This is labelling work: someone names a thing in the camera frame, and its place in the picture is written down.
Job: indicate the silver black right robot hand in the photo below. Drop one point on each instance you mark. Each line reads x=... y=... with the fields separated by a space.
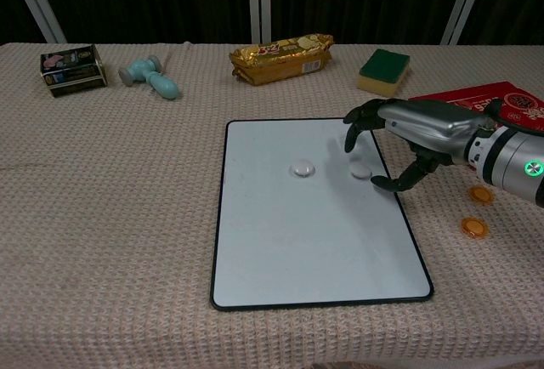
x=425 y=124

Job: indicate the white round token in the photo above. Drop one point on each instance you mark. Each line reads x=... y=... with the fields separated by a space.
x=302 y=168
x=360 y=170

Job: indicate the orange round token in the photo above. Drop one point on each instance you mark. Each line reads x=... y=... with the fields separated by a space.
x=474 y=228
x=480 y=195

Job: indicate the white rectangular board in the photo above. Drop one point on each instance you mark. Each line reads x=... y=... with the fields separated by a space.
x=306 y=237

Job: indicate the red festive envelope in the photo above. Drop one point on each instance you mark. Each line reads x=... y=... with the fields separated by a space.
x=472 y=92

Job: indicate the green yellow sponge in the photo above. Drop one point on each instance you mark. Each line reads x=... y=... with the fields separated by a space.
x=384 y=71

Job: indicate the gold biscuit package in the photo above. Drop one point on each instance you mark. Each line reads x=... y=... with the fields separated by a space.
x=280 y=60

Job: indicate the teal toy hammer massager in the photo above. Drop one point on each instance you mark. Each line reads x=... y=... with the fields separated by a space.
x=155 y=80

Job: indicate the beige waffle tablecloth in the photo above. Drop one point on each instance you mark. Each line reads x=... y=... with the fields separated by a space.
x=106 y=216

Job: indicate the black printed tin box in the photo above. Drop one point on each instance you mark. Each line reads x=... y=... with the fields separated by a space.
x=72 y=71

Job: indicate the white slanted frame post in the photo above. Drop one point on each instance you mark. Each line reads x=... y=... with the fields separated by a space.
x=465 y=3
x=36 y=3

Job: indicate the white vertical frame post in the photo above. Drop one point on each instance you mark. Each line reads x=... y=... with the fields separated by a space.
x=259 y=3

